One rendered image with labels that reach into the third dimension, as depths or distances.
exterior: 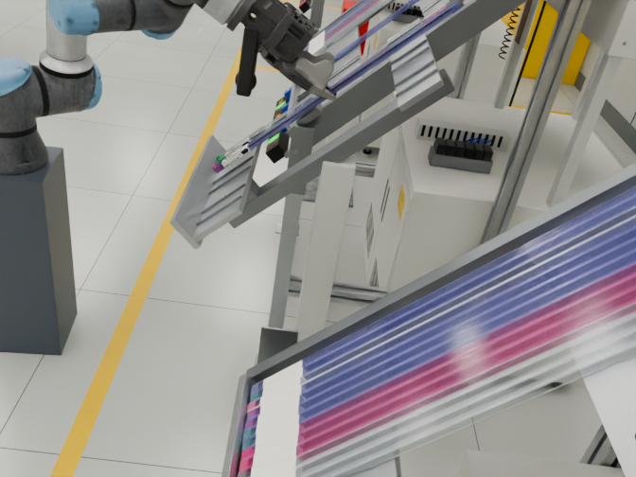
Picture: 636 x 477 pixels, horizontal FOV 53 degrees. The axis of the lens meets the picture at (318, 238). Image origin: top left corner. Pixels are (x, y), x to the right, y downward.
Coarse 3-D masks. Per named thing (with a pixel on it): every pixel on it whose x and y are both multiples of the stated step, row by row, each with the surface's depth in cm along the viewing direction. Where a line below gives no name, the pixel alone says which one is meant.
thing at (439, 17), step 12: (444, 12) 99; (432, 24) 100; (408, 36) 102; (396, 48) 103; (372, 60) 104; (360, 72) 105; (336, 84) 107; (300, 108) 110; (312, 108) 109; (288, 120) 110; (264, 132) 113; (276, 132) 112; (252, 144) 113; (216, 168) 116
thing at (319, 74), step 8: (296, 64) 103; (304, 64) 103; (312, 64) 103; (320, 64) 103; (328, 64) 103; (304, 72) 105; (312, 72) 104; (320, 72) 104; (328, 72) 104; (312, 80) 104; (320, 80) 104; (312, 88) 104; (320, 88) 105; (320, 96) 106; (328, 96) 106
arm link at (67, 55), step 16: (48, 16) 136; (48, 32) 138; (48, 48) 141; (64, 48) 139; (80, 48) 142; (48, 64) 141; (64, 64) 142; (80, 64) 144; (96, 64) 151; (48, 80) 143; (64, 80) 143; (80, 80) 145; (96, 80) 149; (48, 96) 143; (64, 96) 145; (80, 96) 148; (96, 96) 150; (48, 112) 146; (64, 112) 149
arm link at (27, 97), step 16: (0, 64) 140; (16, 64) 140; (0, 80) 135; (16, 80) 137; (32, 80) 141; (0, 96) 136; (16, 96) 138; (32, 96) 141; (0, 112) 138; (16, 112) 140; (32, 112) 143; (0, 128) 140; (16, 128) 142
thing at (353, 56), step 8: (352, 32) 178; (344, 40) 177; (352, 40) 172; (328, 48) 182; (336, 48) 176; (352, 48) 165; (360, 48) 164; (344, 56) 165; (352, 56) 161; (360, 56) 157; (336, 64) 165; (344, 64) 158; (352, 64) 155; (336, 72) 159; (328, 80) 158; (344, 88) 146; (304, 96) 161
